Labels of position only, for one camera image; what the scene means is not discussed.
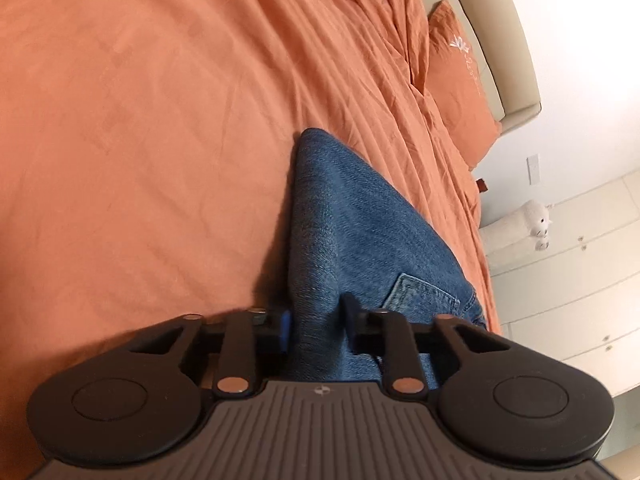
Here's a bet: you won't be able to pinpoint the blue denim jeans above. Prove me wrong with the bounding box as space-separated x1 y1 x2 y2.
288 129 487 382

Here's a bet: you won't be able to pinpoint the white drawer cabinet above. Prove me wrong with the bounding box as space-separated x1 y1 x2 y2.
491 172 640 396

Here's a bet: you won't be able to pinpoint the white plush toy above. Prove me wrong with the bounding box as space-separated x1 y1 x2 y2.
480 200 552 255

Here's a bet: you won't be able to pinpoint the red object beside bed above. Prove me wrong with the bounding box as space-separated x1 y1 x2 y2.
476 179 488 193

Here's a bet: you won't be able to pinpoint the orange duvet cover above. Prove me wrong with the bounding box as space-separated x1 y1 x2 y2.
1 0 499 479

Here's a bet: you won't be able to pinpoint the orange pillow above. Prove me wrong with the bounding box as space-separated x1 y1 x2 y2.
426 0 501 169

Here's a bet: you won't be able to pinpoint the beige upholstered headboard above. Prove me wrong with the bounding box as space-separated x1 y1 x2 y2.
423 0 541 133

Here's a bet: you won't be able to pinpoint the white wall socket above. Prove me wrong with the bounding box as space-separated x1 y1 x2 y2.
526 154 540 185

